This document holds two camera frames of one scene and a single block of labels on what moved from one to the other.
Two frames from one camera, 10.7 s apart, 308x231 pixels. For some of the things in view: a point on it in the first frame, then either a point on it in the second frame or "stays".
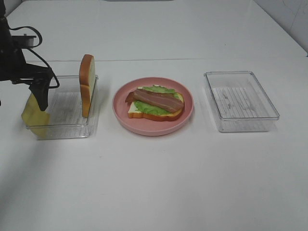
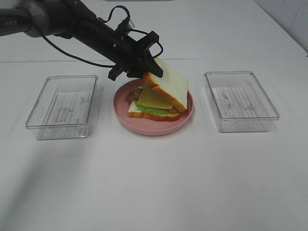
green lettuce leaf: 149,109 stays
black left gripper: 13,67 to 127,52
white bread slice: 133,113 stays
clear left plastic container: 65,107 stays
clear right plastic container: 240,102 stays
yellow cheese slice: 38,121 to 150,97
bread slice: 87,80 to 172,87
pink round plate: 143,126 stays
